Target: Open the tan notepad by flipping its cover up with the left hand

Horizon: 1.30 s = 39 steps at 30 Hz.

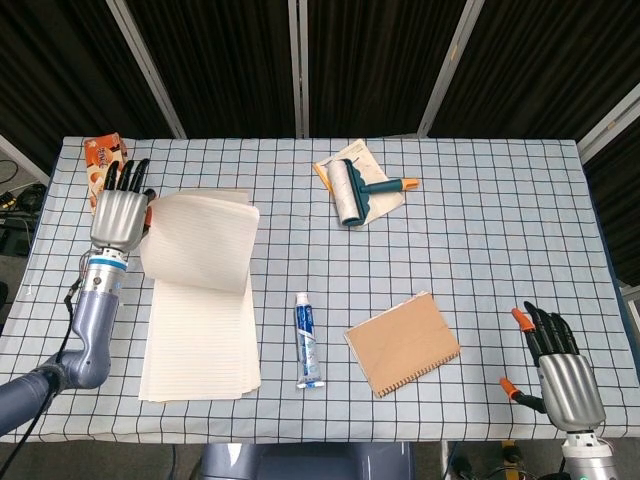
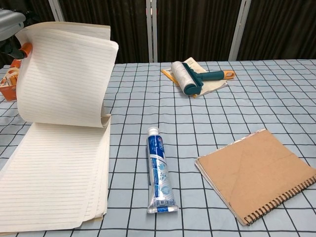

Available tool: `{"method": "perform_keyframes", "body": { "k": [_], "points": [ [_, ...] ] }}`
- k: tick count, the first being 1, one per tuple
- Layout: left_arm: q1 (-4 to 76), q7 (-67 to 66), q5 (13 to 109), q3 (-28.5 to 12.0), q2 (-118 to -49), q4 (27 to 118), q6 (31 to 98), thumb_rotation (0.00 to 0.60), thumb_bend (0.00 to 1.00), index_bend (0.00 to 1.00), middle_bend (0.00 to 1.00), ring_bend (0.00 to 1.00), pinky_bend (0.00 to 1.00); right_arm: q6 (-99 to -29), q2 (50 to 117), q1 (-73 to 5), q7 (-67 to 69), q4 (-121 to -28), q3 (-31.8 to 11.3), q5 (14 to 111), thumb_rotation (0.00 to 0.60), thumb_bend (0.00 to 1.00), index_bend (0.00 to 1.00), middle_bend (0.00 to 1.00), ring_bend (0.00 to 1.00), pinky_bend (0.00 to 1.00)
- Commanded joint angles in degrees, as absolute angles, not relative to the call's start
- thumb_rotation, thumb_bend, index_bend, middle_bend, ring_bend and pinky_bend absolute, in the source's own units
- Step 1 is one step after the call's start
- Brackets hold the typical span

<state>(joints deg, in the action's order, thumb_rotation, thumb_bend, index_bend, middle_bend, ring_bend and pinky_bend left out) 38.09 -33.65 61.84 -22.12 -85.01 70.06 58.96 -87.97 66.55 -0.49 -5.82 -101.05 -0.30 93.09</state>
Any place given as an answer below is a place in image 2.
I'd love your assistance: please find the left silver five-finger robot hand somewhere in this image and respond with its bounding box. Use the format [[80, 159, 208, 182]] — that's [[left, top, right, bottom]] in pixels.
[[0, 7, 33, 61]]

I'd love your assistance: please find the large tan lined notepad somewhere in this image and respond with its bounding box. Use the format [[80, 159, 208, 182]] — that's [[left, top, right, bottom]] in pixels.
[[0, 21, 119, 235]]

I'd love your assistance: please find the brown spiral-bound notebook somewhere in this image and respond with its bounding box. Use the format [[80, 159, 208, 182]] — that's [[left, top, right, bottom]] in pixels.
[[194, 128, 316, 227]]

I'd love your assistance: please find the orange snack box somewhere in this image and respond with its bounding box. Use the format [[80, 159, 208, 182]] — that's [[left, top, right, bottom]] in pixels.
[[0, 59, 22, 101]]

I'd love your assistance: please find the teal lint roller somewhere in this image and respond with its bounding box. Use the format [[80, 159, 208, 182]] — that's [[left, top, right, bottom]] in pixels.
[[171, 61, 236, 96]]

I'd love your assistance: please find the blue white toothpaste tube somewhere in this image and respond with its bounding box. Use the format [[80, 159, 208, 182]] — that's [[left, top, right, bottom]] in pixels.
[[147, 126, 179, 214]]

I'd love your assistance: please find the cream paper booklet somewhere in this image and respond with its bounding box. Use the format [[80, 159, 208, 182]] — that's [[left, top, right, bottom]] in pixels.
[[161, 57, 229, 98]]

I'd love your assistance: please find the blue checkered tablecloth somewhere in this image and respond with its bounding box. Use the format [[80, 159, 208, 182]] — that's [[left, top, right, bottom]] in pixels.
[[0, 59, 316, 237]]

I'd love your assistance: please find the dark partition panel white frame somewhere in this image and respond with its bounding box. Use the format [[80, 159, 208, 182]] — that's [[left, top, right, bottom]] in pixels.
[[23, 0, 62, 25], [229, 0, 316, 62], [149, 0, 251, 63], [53, 0, 152, 64]]

